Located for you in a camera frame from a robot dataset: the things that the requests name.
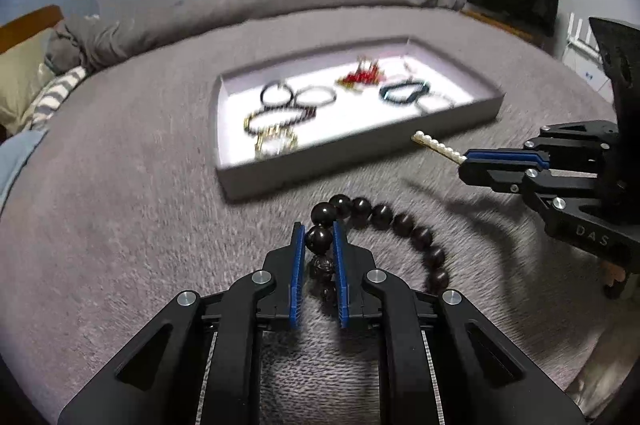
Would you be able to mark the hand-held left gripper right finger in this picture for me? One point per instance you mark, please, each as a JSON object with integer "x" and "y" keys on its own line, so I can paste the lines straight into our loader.
{"x": 341, "y": 275}

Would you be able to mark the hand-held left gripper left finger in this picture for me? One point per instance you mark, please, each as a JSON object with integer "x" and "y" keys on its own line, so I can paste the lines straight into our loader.
{"x": 298, "y": 275}

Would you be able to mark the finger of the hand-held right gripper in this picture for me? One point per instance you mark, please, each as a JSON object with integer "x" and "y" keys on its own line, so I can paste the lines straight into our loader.
{"x": 575, "y": 215}
{"x": 505, "y": 156}

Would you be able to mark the pearl hair clip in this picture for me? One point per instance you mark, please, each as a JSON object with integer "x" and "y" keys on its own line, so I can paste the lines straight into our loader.
{"x": 435, "y": 145}

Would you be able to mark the grey cardboard tray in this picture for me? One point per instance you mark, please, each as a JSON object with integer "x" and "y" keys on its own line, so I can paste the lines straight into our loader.
{"x": 345, "y": 120}

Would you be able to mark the red bead gold jewelry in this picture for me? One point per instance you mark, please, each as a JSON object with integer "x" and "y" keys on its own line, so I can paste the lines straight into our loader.
{"x": 357, "y": 77}

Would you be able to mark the silver bangle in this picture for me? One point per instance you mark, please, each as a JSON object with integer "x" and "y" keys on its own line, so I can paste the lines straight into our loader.
{"x": 299, "y": 96}

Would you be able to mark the person's right hand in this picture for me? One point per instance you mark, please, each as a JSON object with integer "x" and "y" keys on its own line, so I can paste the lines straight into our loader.
{"x": 614, "y": 274}

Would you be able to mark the white box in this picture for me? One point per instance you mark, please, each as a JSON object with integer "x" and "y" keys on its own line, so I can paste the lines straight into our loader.
{"x": 585, "y": 72}

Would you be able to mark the white router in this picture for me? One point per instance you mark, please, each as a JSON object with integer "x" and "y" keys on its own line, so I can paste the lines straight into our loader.
{"x": 582, "y": 47}

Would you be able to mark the wooden stand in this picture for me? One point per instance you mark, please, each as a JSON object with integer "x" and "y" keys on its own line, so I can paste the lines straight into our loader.
{"x": 495, "y": 25}

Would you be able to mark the grey bed cover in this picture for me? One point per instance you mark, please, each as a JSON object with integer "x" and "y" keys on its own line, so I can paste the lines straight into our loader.
{"x": 125, "y": 205}

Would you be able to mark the rolled grey duvet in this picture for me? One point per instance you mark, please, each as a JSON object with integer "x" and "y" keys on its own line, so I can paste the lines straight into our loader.
{"x": 300, "y": 0}

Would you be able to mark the striped pillow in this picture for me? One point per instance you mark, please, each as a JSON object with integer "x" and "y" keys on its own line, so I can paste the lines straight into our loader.
{"x": 52, "y": 95}

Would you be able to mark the blue cloth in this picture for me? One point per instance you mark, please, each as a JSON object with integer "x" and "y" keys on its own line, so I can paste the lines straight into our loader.
{"x": 15, "y": 160}

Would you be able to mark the olive pillow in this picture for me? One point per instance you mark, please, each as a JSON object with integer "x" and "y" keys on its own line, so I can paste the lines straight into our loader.
{"x": 17, "y": 85}

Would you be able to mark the wooden headboard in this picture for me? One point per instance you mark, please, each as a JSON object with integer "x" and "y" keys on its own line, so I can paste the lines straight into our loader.
{"x": 27, "y": 25}

